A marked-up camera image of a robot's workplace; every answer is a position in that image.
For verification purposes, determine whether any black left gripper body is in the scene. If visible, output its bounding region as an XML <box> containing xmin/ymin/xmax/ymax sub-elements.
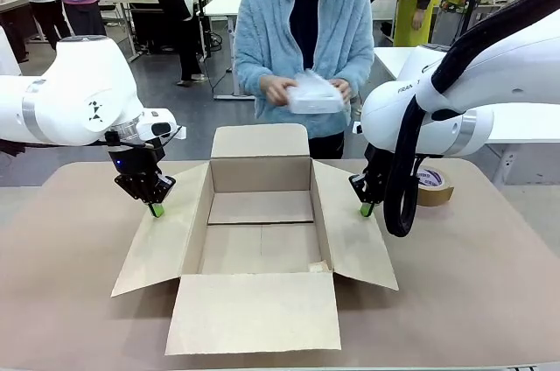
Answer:
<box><xmin>104</xmin><ymin>130</ymin><xmax>165</xmax><ymax>179</ymax></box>

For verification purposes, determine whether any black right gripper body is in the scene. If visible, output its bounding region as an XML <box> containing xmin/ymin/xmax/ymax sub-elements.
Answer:
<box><xmin>365</xmin><ymin>145</ymin><xmax>395</xmax><ymax>204</ymax></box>

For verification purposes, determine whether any brown packing tape roll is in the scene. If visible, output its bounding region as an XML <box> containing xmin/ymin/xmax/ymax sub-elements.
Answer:
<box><xmin>415</xmin><ymin>164</ymin><xmax>455</xmax><ymax>207</ymax></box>

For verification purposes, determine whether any bubble-wrapped white clock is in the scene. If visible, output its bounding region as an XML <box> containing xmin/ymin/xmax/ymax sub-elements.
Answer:
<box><xmin>284</xmin><ymin>69</ymin><xmax>346</xmax><ymax>116</ymax></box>

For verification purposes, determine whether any brown cardboard shipping box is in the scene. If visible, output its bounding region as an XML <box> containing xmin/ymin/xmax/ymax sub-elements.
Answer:
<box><xmin>110</xmin><ymin>122</ymin><xmax>400</xmax><ymax>357</ymax></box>

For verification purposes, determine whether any person's right forearm blue sleeve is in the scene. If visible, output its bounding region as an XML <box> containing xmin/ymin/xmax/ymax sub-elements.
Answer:
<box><xmin>234</xmin><ymin>55</ymin><xmax>277</xmax><ymax>103</ymax></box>

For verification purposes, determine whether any person's left forearm blue sleeve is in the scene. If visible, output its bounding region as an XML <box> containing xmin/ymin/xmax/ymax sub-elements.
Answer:
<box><xmin>345</xmin><ymin>49</ymin><xmax>376</xmax><ymax>103</ymax></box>

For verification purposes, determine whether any person's left hand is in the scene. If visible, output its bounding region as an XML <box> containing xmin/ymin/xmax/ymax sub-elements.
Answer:
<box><xmin>330</xmin><ymin>77</ymin><xmax>354</xmax><ymax>104</ymax></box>

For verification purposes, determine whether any person's right hand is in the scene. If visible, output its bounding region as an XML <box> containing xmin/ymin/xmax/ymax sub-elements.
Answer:
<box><xmin>261</xmin><ymin>74</ymin><xmax>299</xmax><ymax>106</ymax></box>

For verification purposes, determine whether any large white table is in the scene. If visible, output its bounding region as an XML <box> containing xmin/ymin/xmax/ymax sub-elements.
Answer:
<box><xmin>373</xmin><ymin>45</ymin><xmax>560</xmax><ymax>147</ymax></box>

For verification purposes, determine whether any white ribbed appliance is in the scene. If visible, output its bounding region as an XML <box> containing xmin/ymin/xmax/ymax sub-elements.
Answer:
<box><xmin>0</xmin><ymin>25</ymin><xmax>23</xmax><ymax>78</ymax></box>

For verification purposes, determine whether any person in blue fleece jacket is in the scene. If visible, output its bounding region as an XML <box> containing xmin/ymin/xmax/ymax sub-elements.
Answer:
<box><xmin>234</xmin><ymin>0</ymin><xmax>376</xmax><ymax>161</ymax></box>

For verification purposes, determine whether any small white table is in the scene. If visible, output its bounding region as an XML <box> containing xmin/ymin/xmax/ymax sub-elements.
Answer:
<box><xmin>203</xmin><ymin>0</ymin><xmax>255</xmax><ymax>101</ymax></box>

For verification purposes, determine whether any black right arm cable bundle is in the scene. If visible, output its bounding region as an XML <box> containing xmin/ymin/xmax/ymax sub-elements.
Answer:
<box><xmin>383</xmin><ymin>0</ymin><xmax>560</xmax><ymax>237</ymax></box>

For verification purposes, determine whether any dark left arm cable bundle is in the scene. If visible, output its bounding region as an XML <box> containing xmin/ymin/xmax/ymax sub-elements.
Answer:
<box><xmin>0</xmin><ymin>138</ymin><xmax>27</xmax><ymax>158</ymax></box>

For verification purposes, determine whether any grey metal-frame table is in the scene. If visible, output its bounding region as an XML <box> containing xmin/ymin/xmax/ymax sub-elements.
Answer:
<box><xmin>98</xmin><ymin>0</ymin><xmax>161</xmax><ymax>61</ymax></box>

